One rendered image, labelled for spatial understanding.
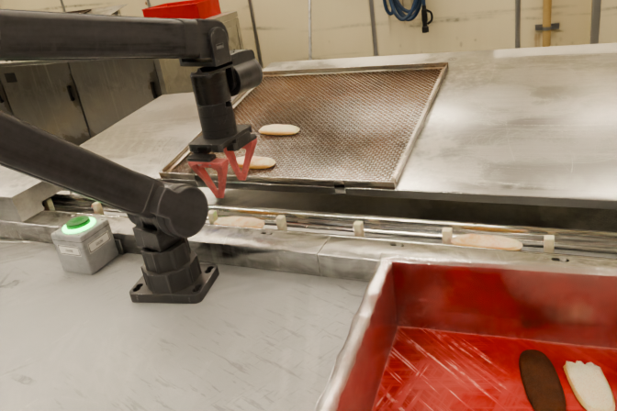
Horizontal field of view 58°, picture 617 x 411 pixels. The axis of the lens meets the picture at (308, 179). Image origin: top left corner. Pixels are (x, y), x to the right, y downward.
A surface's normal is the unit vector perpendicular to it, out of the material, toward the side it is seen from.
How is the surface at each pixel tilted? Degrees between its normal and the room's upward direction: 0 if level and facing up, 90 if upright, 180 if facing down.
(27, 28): 88
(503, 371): 0
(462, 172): 10
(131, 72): 90
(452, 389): 0
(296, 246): 0
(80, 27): 87
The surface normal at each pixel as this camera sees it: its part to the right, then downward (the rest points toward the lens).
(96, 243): 0.91, 0.04
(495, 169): -0.21, -0.83
